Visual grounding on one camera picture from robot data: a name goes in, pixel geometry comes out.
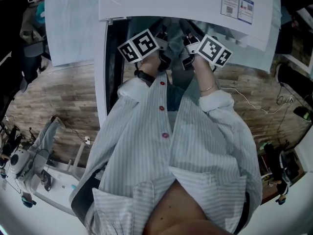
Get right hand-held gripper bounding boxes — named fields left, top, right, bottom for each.
left=179, top=18, right=233, bottom=71

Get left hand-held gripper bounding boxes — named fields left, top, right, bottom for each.
left=117, top=17, right=172, bottom=72

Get person's right forearm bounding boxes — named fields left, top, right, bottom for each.
left=193, top=55, right=221, bottom=98

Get black wristwatch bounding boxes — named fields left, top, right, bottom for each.
left=134, top=69, right=157, bottom=84

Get blue jeans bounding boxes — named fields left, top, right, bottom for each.
left=167, top=83, right=188, bottom=112

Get white desk with glass top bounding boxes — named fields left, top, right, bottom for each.
left=281, top=6, right=313, bottom=71

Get white striped shirt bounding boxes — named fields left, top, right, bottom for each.
left=69, top=71, right=264, bottom=235

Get cream fabric bag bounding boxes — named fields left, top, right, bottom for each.
left=19, top=7, right=47, bottom=44

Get person's chest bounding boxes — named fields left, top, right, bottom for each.
left=143, top=180, right=235, bottom=235

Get spare hand-held gripper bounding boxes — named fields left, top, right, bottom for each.
left=40, top=169, right=53, bottom=192

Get white tabletop device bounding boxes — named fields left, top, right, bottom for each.
left=11, top=148, right=34, bottom=176

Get thin gold bracelet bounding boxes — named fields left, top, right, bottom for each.
left=199, top=83, right=217, bottom=93

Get white floor cable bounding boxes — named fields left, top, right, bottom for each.
left=220, top=87, right=294, bottom=115

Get black floor cable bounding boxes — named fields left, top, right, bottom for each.
left=276, top=83, right=296, bottom=137
left=64, top=125, right=86, bottom=141

